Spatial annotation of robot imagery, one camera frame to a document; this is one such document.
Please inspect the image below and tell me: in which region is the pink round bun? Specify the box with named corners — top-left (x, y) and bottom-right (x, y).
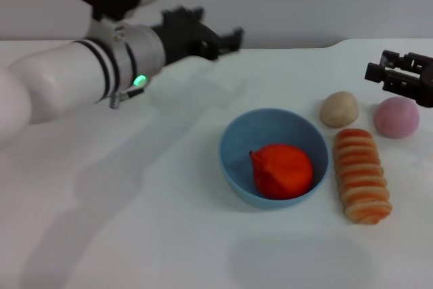
top-left (373, 96), bottom-right (421, 139)

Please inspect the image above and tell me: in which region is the orange striped bread roll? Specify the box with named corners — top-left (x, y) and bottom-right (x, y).
top-left (332, 128), bottom-right (394, 226)

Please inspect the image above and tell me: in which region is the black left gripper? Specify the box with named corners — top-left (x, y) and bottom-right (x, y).
top-left (150, 5), bottom-right (245, 67)

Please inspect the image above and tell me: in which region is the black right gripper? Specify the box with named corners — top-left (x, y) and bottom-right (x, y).
top-left (364, 49), bottom-right (433, 109)

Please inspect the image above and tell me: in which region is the silver plug with thin cable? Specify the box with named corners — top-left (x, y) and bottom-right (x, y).
top-left (108, 85), bottom-right (146, 110)

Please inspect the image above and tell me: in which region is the orange toy fruit with stem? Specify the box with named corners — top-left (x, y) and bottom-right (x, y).
top-left (249, 143), bottom-right (315, 201)

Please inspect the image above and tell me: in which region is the beige round bun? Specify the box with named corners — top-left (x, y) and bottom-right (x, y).
top-left (319, 91), bottom-right (359, 129)

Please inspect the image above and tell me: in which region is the blue bowl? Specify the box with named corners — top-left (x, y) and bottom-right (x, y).
top-left (218, 108), bottom-right (330, 210)

